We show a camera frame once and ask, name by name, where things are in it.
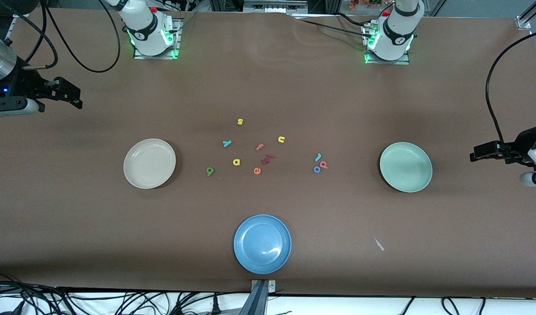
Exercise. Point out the aluminium table frame rail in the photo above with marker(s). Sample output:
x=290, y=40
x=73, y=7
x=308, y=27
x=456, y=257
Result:
x=20, y=15

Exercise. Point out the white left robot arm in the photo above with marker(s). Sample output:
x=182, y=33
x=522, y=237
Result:
x=397, y=35

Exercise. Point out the aluminium profile with bracket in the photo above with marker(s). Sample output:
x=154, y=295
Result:
x=259, y=299

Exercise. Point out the pink letter p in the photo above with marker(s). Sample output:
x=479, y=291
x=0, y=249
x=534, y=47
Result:
x=326, y=166

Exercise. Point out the blue plate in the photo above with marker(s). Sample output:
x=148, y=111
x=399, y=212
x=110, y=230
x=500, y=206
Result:
x=261, y=240

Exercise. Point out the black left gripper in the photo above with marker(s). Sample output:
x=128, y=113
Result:
x=521, y=144

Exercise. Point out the white paper scrap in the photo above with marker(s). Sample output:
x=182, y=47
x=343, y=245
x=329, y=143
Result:
x=379, y=244

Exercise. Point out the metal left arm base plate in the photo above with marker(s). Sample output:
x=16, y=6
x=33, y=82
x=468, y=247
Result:
x=403, y=62

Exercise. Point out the beige plate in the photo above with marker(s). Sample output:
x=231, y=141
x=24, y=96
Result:
x=149, y=168

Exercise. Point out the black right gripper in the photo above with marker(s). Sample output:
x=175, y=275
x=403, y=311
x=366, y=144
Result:
x=22, y=84

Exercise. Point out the green letter g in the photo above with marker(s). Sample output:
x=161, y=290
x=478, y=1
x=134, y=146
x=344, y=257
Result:
x=212, y=170

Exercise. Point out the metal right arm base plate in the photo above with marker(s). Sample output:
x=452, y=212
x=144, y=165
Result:
x=139, y=55

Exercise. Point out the orange decorative items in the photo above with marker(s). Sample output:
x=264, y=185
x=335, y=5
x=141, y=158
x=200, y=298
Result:
x=364, y=3

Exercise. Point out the grey electronics box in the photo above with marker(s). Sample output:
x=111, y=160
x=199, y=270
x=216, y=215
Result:
x=274, y=6

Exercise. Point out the green plate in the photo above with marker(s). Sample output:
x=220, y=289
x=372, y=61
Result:
x=406, y=168

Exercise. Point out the aluminium corner profile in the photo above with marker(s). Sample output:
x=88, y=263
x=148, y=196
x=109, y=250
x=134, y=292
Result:
x=524, y=21

